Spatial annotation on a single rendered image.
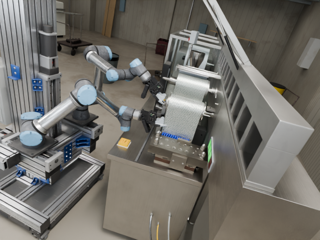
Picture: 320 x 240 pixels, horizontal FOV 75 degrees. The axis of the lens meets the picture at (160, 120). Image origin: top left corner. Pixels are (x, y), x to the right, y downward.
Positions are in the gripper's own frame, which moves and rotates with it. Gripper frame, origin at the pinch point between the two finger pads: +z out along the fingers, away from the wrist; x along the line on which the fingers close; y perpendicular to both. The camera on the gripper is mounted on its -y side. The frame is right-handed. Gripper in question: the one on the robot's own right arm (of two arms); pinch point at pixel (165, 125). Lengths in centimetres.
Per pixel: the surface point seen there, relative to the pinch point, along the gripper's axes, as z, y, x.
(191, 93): 11.8, 20.9, 23.7
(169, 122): 2.2, 3.8, -0.2
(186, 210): 31, -47, -26
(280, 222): 45, 27, -84
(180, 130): 11.1, -0.6, -0.3
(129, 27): -350, -50, 940
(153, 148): -2.9, -8.0, -20.0
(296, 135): 36, 54, -83
